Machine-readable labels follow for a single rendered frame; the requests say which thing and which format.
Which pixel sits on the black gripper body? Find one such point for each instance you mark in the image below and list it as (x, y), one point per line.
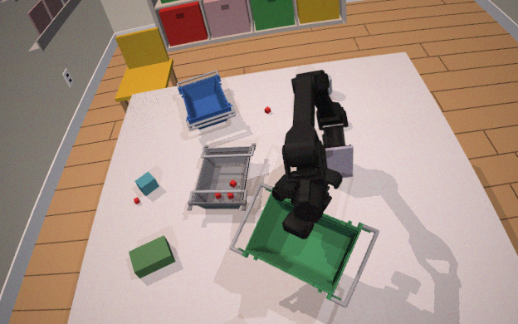
(300, 228)

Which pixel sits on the teal block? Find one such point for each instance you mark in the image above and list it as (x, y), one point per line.
(147, 183)

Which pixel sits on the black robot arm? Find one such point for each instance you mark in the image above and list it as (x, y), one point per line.
(304, 150)

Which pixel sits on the blue plastic tray with grey wire bars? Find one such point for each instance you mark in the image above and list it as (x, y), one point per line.
(203, 99)

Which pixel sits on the small green block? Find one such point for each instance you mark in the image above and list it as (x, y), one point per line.
(151, 257)

